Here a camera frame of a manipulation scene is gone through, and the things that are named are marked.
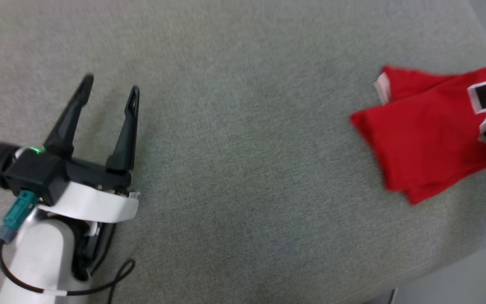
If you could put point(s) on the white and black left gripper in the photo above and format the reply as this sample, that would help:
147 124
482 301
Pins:
95 198

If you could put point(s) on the red and white basketball jersey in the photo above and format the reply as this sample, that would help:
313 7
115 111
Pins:
428 139

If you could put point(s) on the white and grey left arm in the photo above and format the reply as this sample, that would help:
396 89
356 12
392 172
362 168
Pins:
42 257

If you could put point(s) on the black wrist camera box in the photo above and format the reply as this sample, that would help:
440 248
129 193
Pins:
32 173

